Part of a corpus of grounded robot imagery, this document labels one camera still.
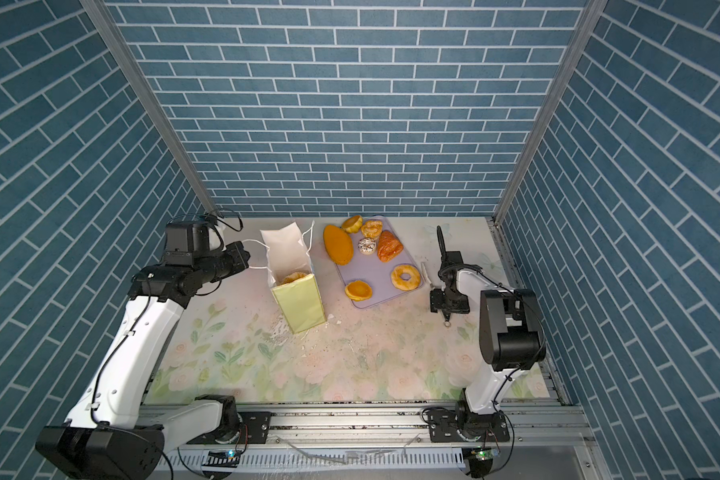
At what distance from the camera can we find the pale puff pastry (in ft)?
3.74

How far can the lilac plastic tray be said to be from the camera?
1009 mm

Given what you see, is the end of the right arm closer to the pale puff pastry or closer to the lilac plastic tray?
the lilac plastic tray

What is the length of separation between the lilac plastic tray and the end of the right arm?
0.14 metres

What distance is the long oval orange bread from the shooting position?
1062 millimetres

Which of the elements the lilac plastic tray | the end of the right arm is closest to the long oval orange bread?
the lilac plastic tray
